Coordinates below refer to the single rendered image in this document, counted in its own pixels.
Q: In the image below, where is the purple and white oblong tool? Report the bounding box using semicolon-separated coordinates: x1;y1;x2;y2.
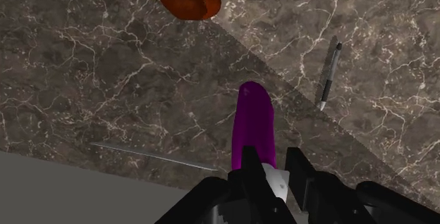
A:
231;80;291;204

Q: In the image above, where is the thin grey flat strip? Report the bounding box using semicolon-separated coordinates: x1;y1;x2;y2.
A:
90;142;219;172

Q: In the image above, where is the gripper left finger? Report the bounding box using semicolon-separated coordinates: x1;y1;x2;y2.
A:
154;145;298;224

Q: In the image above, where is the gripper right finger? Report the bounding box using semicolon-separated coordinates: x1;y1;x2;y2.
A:
284;147;440;224

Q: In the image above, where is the grey and black pen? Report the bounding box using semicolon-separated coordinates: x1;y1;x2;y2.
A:
317;42;343;111

